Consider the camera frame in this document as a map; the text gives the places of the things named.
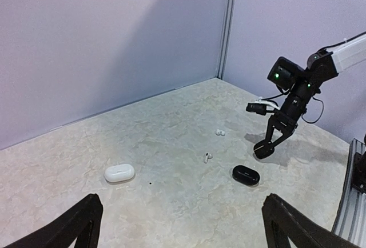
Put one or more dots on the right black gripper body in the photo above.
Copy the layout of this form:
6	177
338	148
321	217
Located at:
281	122

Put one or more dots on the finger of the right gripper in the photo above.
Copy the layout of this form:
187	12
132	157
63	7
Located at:
284	135
269	131

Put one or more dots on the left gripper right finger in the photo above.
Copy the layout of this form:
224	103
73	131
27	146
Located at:
285	224

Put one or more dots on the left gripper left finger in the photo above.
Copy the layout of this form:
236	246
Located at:
80	225

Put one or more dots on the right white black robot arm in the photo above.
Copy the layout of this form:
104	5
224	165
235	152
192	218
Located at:
302	84

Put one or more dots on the white oval charging case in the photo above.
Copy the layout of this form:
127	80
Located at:
119	173

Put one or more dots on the white earbud right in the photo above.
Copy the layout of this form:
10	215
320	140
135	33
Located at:
220	132

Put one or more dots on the white earbud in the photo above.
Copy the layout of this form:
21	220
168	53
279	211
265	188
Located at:
220	132
207	157

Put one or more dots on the white earbud centre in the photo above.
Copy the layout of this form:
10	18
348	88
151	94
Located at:
207	157

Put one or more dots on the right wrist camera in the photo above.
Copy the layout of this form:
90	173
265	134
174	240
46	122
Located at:
262	106

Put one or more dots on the aluminium front rail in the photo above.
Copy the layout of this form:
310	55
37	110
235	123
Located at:
350	219

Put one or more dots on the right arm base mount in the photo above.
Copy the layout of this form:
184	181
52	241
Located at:
358	165

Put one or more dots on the right aluminium corner post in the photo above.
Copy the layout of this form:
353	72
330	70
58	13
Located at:
225	37

